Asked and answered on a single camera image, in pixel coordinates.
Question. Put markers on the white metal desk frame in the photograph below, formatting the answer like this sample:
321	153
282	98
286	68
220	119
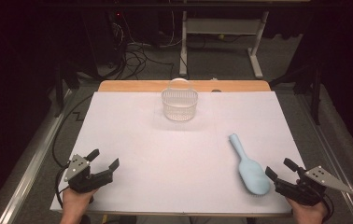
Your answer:
221	26

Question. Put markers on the person's left hand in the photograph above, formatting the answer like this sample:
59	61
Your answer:
75	205

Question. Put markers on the light blue plastic scoop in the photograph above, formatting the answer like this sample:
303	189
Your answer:
252	177

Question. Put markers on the person's right hand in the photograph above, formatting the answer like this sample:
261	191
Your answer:
310	215

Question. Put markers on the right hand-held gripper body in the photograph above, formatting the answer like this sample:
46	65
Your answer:
308	189

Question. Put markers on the aluminium floor rail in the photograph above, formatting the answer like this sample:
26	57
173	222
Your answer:
328	146
31	168

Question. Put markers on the white table cover sheet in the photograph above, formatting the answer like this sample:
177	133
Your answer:
165	161

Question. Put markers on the small yellow-green ball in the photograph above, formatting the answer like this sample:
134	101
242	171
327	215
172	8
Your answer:
221	36

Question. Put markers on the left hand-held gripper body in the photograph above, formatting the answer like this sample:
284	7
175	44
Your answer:
81	180

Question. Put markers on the black metal stand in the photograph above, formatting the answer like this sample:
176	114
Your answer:
60	93
316	102

